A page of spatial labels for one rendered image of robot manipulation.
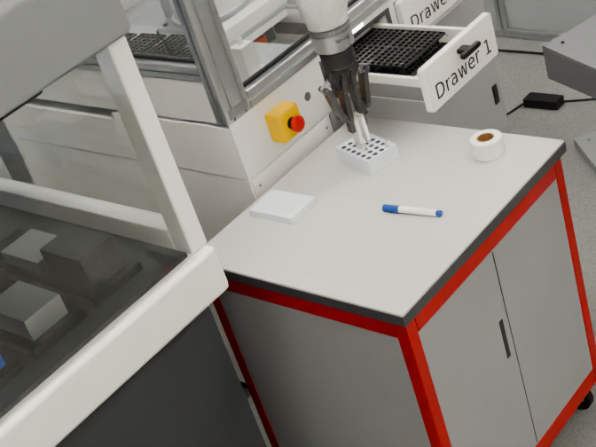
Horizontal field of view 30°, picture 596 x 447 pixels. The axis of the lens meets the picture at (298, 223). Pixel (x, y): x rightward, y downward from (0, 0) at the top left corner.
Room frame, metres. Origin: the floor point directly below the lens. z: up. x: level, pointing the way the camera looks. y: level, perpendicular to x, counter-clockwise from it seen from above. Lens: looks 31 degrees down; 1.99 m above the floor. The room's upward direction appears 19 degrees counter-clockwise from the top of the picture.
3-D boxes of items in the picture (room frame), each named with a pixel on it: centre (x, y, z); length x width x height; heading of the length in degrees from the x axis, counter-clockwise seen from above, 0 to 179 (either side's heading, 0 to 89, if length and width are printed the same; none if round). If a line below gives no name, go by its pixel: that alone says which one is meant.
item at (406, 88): (2.49, -0.34, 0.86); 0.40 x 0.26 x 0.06; 41
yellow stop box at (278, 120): (2.32, -0.05, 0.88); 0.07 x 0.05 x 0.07; 131
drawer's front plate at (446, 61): (2.33, -0.47, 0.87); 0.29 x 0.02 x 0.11; 131
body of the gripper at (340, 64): (2.22, -0.20, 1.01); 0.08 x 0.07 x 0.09; 115
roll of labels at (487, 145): (2.09, -0.44, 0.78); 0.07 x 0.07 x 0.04
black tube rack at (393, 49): (2.48, -0.34, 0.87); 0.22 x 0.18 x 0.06; 41
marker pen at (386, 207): (1.95, -0.23, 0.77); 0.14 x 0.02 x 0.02; 47
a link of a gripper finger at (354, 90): (2.23, -0.21, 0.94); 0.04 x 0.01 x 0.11; 25
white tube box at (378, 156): (2.23, -0.20, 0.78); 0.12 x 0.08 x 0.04; 25
